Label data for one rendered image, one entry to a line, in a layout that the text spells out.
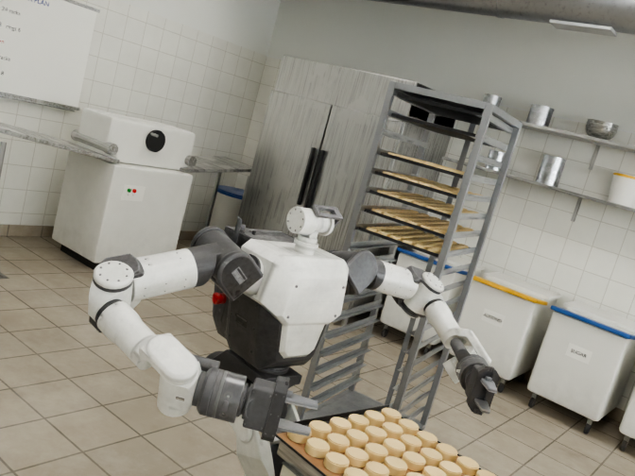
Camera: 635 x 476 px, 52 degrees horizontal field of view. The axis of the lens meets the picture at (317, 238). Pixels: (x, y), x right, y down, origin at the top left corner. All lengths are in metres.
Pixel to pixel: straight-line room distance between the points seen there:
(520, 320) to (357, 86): 2.24
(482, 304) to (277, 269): 3.62
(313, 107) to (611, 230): 2.57
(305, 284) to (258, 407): 0.43
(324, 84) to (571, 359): 2.90
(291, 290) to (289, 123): 4.28
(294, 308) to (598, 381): 3.52
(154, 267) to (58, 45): 4.48
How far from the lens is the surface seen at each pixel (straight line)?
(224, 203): 6.66
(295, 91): 5.83
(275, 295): 1.54
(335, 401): 3.62
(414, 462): 1.47
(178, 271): 1.43
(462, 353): 1.81
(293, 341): 1.62
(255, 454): 1.69
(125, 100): 6.21
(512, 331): 4.98
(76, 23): 5.85
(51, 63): 5.78
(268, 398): 1.21
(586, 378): 4.88
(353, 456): 1.41
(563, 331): 4.87
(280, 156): 5.77
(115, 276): 1.35
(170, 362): 1.21
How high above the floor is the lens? 1.55
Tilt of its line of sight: 10 degrees down
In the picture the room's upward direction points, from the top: 15 degrees clockwise
